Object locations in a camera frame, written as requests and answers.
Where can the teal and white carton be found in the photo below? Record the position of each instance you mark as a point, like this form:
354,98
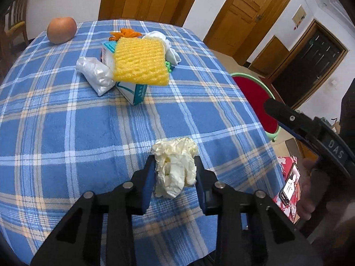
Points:
133,94

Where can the person's right hand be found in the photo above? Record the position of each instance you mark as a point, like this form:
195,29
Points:
305,194

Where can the red basin with green rim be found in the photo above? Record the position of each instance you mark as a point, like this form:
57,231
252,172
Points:
255,99

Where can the yellow foam fruit net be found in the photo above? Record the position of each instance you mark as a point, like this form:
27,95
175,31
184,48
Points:
140,61

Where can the narrow wooden panel door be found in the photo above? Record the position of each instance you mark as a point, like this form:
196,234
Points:
244,13

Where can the crumpled clear plastic bag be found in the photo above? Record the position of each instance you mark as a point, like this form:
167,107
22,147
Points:
95,73

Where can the small wooden wall panel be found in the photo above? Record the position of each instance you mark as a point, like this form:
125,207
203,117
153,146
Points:
270,55

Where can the wooden chair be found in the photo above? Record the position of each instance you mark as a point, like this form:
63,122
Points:
16,8

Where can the red floral cloth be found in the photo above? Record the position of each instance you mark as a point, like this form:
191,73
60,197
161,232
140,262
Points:
285,162

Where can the black entrance door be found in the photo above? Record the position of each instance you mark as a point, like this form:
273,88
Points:
313,63

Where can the black smartphone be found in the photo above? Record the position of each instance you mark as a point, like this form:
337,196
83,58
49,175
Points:
289,185

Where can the white wall switch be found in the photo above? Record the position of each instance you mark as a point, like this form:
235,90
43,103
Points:
334,82

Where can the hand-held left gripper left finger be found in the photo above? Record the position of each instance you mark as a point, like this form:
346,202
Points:
149,184

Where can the white cloth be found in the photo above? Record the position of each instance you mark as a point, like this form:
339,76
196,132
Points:
173,54

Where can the round orange fruit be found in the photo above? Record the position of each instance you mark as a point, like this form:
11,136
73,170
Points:
61,30

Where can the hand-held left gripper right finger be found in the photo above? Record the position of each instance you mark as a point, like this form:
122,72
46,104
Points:
201,189

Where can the blue plaid tablecloth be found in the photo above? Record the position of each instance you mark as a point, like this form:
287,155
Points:
69,144

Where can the beige wall box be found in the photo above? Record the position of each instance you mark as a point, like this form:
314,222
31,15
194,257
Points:
299,15

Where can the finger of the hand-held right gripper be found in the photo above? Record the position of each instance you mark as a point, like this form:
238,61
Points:
283,115

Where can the grey floor mat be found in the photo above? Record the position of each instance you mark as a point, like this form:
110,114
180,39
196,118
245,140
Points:
291,147

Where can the orange mesh net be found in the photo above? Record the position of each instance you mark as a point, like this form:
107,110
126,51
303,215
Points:
126,33

